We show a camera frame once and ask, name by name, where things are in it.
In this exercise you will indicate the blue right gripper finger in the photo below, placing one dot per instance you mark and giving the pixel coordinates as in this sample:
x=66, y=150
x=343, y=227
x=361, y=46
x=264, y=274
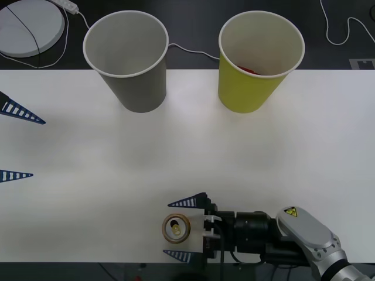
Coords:
x=192, y=202
x=181, y=256

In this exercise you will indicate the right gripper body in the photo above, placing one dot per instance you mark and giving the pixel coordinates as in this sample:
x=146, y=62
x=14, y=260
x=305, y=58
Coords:
x=228, y=218

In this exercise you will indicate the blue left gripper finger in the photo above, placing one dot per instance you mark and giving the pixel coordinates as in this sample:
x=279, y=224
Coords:
x=14, y=111
x=13, y=175

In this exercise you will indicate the gold drink can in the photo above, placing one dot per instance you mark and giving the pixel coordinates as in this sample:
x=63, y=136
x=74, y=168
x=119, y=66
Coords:
x=175, y=235

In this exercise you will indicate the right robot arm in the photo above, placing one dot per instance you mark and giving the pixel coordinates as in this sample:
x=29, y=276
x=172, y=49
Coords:
x=304, y=231

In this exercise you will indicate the round white flat disc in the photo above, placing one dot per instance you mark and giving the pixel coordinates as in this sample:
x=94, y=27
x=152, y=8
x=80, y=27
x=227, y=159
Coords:
x=20, y=32

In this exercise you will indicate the white power strip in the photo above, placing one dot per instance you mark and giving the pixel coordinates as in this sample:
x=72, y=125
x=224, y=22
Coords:
x=68, y=5

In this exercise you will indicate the yellow-green plastic waste bin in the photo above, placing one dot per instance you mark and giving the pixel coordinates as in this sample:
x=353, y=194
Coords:
x=243, y=93

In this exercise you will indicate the grey plastic waste bin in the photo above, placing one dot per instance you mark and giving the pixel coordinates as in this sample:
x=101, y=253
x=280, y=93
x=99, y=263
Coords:
x=140, y=90

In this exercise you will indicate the red drink can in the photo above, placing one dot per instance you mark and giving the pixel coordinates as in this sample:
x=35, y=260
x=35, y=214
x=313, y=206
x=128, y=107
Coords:
x=248, y=70

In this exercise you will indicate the grey floor socket plate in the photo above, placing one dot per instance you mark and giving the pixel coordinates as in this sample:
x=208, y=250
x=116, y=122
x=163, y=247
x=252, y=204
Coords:
x=356, y=64

